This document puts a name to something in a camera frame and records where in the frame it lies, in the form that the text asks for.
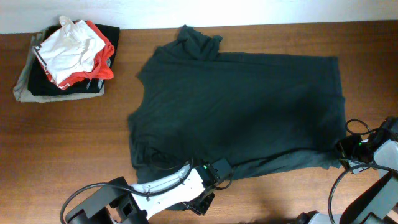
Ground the dark green t-shirt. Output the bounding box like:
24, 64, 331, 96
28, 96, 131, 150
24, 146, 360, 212
128, 26, 346, 183

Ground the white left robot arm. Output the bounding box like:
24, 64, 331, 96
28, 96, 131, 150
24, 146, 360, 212
60, 162, 230, 224

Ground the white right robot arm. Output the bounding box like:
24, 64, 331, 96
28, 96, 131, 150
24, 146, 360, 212
292, 134, 397, 224

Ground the red folded garment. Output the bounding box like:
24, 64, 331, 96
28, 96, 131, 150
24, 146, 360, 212
34, 17, 120, 90

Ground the white folded garment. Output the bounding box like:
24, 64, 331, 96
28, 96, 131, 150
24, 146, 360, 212
32, 16, 106, 87

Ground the grey folded garment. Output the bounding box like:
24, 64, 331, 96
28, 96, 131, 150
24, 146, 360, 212
13, 26, 105, 103

